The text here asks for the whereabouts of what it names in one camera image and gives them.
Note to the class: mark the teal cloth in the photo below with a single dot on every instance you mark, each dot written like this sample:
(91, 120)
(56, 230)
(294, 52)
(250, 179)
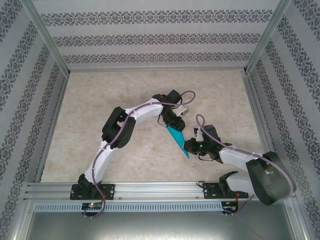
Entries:
(178, 137)

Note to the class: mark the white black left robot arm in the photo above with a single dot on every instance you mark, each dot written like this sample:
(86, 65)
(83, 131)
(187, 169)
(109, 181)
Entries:
(145, 111)

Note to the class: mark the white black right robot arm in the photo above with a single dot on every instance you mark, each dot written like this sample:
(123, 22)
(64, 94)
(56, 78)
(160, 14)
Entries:
(237, 156)

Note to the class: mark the grey metal panel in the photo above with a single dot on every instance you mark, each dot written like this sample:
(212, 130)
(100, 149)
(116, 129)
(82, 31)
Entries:
(160, 225)

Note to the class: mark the aluminium frame cross beam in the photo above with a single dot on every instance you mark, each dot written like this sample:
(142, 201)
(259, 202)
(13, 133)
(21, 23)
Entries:
(155, 69)

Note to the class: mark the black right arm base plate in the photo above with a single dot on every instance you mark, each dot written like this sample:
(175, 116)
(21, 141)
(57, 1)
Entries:
(208, 191)

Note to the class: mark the aluminium mounting rail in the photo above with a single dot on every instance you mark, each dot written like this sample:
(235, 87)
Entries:
(155, 190)

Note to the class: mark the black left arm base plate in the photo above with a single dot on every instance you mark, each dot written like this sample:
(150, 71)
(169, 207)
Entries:
(110, 191)

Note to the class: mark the aluminium frame post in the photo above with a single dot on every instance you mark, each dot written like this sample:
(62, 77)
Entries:
(48, 37)
(267, 37)

